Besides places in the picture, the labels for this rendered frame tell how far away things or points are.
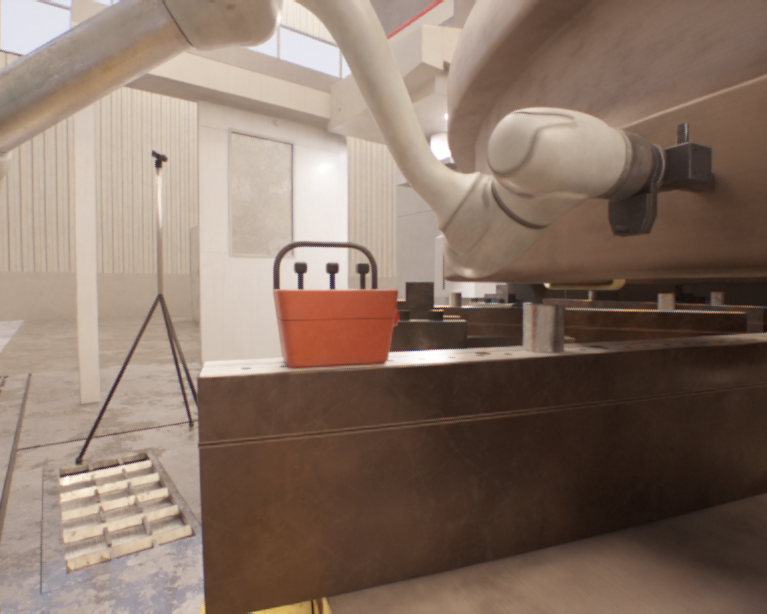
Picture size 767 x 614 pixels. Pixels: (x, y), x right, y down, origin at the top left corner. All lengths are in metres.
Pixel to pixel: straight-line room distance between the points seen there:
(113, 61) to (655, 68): 1.01
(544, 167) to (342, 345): 0.40
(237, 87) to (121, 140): 10.79
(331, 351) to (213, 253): 3.10
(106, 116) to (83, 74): 13.87
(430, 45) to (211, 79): 1.64
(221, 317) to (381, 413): 3.12
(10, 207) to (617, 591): 13.94
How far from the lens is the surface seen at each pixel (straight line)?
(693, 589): 1.01
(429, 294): 1.93
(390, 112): 0.64
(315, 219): 4.17
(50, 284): 13.94
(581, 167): 0.57
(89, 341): 3.70
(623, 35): 1.26
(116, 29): 0.87
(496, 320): 2.83
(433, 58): 3.50
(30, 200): 14.14
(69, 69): 0.89
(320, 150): 4.33
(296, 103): 4.17
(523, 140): 0.54
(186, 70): 3.90
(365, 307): 0.72
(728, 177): 0.85
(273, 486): 0.75
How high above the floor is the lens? 0.82
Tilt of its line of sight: 3 degrees down
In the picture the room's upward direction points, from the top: straight up
